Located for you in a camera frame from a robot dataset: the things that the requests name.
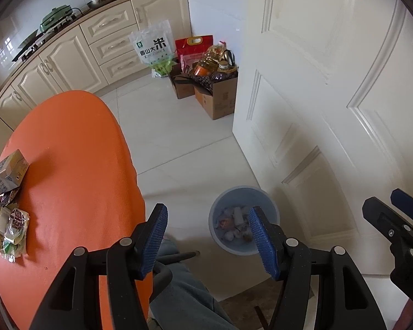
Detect green instant noodle wrapper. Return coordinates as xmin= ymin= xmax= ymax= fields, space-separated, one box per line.
xmin=0 ymin=203 xmax=30 ymax=263

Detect milk carton box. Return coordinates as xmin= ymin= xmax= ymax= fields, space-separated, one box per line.
xmin=0 ymin=149 xmax=29 ymax=195

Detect blue plastic trash bin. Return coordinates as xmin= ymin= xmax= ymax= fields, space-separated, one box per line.
xmin=209 ymin=186 xmax=280 ymax=256

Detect lower kitchen cabinets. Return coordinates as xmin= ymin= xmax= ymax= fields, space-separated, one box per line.
xmin=0 ymin=0 xmax=192 ymax=155

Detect person's jeans legs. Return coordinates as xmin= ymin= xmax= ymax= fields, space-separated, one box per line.
xmin=149 ymin=240 xmax=239 ymax=330

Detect white door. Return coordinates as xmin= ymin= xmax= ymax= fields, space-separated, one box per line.
xmin=233 ymin=0 xmax=413 ymax=276

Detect cardboard box with bottles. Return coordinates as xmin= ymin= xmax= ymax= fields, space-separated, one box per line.
xmin=189 ymin=41 xmax=239 ymax=120

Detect small cardboard box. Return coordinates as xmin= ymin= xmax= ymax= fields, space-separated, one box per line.
xmin=169 ymin=63 xmax=195 ymax=99

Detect gas stove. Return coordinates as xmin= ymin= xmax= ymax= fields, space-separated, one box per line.
xmin=12 ymin=14 xmax=79 ymax=63

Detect white rice bag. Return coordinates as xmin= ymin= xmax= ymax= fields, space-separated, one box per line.
xmin=129 ymin=20 xmax=176 ymax=77

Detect red rice bag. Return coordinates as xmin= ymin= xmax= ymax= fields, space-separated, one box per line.
xmin=175 ymin=35 xmax=213 ymax=73

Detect green electric pot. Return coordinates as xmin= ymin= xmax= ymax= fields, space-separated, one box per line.
xmin=39 ymin=4 xmax=72 ymax=32

